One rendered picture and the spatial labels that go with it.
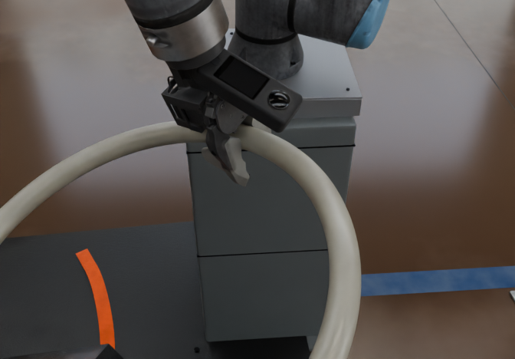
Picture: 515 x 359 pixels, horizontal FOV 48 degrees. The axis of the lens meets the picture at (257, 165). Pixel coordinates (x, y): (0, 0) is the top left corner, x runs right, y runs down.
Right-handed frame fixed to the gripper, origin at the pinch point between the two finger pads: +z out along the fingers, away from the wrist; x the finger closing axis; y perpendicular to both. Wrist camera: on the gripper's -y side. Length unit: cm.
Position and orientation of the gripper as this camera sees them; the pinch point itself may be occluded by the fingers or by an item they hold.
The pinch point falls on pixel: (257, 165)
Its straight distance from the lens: 74.9
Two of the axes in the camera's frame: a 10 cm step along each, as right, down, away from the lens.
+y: -7.9, -2.6, 5.5
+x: -5.5, 7.1, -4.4
